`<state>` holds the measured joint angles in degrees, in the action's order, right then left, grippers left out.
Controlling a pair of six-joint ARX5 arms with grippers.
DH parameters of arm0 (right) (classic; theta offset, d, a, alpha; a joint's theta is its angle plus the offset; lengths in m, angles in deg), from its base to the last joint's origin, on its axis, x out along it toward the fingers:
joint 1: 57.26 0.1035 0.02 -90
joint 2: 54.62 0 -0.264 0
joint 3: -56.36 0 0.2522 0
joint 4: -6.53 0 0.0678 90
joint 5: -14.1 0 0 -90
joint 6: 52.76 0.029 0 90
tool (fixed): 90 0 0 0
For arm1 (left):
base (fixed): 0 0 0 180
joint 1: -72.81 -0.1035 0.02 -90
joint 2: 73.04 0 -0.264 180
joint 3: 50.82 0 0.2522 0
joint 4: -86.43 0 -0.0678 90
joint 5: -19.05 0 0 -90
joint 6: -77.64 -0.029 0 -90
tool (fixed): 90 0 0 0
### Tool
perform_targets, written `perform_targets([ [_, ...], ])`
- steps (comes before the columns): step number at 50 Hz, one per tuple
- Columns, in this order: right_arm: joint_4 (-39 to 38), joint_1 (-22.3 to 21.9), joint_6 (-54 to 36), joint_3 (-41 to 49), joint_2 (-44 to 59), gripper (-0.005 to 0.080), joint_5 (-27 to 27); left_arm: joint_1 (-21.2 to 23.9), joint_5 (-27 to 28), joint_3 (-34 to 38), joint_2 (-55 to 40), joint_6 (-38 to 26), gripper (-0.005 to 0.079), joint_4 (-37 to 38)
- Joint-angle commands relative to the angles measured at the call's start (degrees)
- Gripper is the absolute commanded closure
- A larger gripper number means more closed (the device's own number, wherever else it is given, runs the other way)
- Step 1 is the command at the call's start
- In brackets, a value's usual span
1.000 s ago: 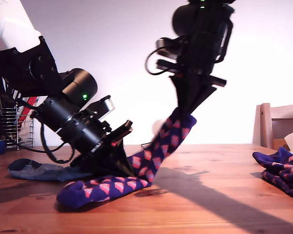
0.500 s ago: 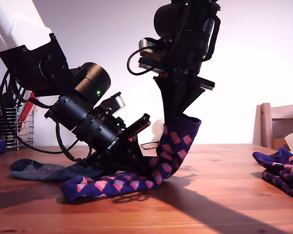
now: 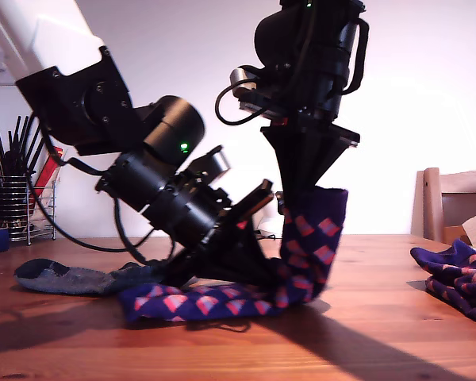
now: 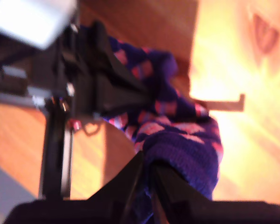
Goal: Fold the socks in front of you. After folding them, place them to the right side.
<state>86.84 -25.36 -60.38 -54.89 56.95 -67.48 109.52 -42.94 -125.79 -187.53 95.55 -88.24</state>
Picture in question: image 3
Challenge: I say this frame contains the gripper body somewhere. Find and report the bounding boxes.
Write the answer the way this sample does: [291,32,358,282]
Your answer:
[141,173,274,279]
[236,58,361,148]

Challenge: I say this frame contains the purple patterned sock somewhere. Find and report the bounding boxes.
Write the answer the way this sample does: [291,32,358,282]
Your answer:
[411,239,476,327]
[117,186,349,323]

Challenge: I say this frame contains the grey dark-toed sock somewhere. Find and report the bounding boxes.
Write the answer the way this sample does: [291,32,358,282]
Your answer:
[14,257,164,297]

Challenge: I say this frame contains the wooden chair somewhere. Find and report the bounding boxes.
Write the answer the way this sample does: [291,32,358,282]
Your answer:
[411,167,476,247]

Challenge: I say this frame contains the white paper napkins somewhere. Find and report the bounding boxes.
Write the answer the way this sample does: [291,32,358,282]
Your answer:
[32,198,57,235]

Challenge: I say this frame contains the red paper packet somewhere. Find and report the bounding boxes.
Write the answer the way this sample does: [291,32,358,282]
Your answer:
[34,145,63,188]

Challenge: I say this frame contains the brown cardboard box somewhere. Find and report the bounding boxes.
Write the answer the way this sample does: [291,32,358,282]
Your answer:
[446,225,474,245]

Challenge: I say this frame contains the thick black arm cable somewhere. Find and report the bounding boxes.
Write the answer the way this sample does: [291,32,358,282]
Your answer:
[113,196,183,266]
[340,17,371,97]

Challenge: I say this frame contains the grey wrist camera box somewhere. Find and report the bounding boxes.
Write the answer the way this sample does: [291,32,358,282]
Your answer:
[177,144,232,187]
[228,66,263,95]

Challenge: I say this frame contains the thin black camera cable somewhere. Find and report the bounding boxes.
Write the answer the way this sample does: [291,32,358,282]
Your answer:
[215,84,271,127]

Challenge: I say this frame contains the wire napkin rack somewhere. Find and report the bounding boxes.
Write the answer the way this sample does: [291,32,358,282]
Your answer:
[25,180,59,246]

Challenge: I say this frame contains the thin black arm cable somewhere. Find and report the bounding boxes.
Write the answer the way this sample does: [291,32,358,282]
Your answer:
[25,113,152,254]

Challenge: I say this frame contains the wire utensil holder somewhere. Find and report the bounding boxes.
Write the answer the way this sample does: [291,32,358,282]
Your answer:
[0,174,32,243]

